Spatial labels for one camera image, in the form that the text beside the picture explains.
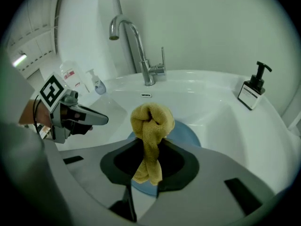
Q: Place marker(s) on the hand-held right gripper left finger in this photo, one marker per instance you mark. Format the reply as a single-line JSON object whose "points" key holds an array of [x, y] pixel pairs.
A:
{"points": [[94, 163]]}

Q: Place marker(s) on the white sink vanity cabinet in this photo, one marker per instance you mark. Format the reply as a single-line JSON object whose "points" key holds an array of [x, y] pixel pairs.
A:
{"points": [[211, 107]]}

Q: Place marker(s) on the person's left forearm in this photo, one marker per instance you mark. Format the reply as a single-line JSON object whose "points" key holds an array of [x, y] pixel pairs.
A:
{"points": [[30, 114]]}

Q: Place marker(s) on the chrome faucet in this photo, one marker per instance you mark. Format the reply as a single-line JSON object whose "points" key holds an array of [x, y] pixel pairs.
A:
{"points": [[147, 67]]}

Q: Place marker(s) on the clear bottle with red label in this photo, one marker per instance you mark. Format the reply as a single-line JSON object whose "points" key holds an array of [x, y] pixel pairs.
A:
{"points": [[70, 74]]}

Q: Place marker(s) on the yellow sponge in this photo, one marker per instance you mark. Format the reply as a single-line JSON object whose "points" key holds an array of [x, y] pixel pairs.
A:
{"points": [[150, 116]]}

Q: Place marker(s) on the white foam pump bottle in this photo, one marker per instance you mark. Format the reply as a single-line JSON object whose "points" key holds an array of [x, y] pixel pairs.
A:
{"points": [[100, 87]]}

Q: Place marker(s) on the person's white shirt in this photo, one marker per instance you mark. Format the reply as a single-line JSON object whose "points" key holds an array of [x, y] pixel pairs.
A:
{"points": [[18, 161]]}

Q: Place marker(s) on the blue round bowl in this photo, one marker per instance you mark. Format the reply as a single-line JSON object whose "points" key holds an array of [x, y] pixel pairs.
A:
{"points": [[185, 135]]}

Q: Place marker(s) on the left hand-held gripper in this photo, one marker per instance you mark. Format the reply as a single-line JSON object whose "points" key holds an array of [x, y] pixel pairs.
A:
{"points": [[53, 92]]}

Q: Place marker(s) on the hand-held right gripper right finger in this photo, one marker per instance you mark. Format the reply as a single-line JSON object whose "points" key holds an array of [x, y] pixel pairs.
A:
{"points": [[207, 192]]}

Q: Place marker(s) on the black pump soap dispenser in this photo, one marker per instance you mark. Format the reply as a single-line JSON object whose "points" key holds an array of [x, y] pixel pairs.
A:
{"points": [[249, 95]]}

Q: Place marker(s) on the ceiling light bar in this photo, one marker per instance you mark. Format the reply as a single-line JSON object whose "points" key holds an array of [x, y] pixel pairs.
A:
{"points": [[20, 59]]}

